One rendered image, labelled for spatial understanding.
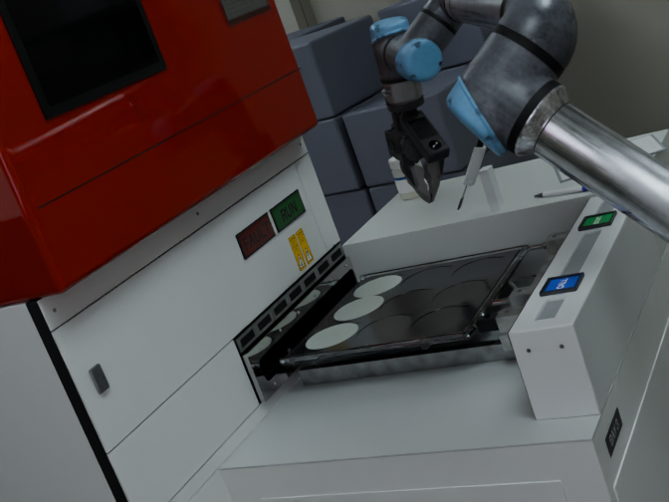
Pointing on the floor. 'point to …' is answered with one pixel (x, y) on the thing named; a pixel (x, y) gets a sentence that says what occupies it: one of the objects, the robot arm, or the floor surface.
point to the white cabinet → (273, 486)
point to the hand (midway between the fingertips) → (430, 197)
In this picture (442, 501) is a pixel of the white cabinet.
